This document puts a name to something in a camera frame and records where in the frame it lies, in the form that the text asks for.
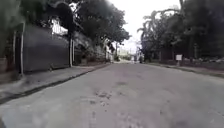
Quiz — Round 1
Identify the grey asphalt road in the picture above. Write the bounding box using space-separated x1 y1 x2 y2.
0 61 224 128

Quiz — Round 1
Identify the row of trees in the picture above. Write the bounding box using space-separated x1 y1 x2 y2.
136 0 224 64
0 0 132 64

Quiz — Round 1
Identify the white building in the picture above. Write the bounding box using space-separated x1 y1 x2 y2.
50 18 69 37

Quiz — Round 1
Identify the white sign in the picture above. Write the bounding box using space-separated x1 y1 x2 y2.
175 54 183 62

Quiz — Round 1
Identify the dark metal gate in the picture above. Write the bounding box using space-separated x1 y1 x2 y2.
14 23 71 74

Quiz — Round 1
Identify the grey concrete pavement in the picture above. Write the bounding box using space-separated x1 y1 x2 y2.
0 63 111 101
146 62 224 78

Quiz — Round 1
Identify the pale pole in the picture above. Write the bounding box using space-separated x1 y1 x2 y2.
19 21 26 76

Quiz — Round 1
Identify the stone wall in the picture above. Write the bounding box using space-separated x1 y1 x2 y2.
72 31 113 66

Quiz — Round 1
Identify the low wall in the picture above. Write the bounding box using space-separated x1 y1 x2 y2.
156 57 224 71

